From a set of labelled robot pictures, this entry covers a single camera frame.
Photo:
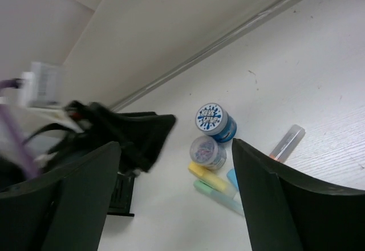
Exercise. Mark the clear jar of paper clips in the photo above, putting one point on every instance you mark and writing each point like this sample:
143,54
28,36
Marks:
206,152

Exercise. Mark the green highlighter pen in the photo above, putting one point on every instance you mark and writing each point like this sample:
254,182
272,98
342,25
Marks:
219,197

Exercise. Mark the aluminium rail at table edge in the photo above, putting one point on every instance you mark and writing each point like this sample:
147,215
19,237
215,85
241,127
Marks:
244,28

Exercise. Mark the blue highlighter pen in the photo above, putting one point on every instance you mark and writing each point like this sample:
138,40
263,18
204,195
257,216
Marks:
231,176

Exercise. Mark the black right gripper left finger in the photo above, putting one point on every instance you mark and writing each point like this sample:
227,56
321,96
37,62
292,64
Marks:
63,209

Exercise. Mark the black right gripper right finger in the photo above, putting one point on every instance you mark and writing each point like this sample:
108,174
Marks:
286,209

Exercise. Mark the black slotted organizer box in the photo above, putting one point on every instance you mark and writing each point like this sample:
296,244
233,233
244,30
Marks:
121,198

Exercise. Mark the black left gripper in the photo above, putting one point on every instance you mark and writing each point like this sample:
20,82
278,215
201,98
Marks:
140,135

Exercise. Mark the orange capped lead case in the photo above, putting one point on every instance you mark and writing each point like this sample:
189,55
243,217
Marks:
288,143

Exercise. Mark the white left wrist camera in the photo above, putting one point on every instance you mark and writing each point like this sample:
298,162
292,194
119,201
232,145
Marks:
41,86

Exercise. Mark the yellow highlighter pen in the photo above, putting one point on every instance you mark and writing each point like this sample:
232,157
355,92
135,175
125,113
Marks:
212,180

